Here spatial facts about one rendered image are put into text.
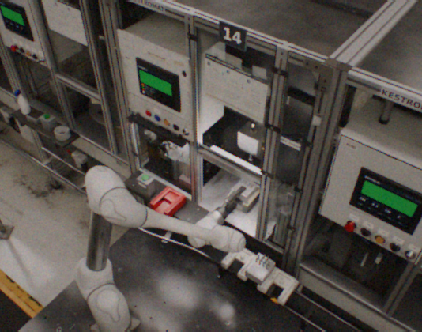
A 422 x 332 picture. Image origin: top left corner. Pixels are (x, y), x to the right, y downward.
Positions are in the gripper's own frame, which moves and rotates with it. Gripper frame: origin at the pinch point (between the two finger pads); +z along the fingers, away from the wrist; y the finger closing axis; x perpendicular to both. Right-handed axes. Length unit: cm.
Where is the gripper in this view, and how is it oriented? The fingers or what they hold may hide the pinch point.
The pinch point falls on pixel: (240, 194)
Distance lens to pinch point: 246.8
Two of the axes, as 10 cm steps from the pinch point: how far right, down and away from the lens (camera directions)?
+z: 6.0, -5.3, 5.9
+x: -8.0, -4.3, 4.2
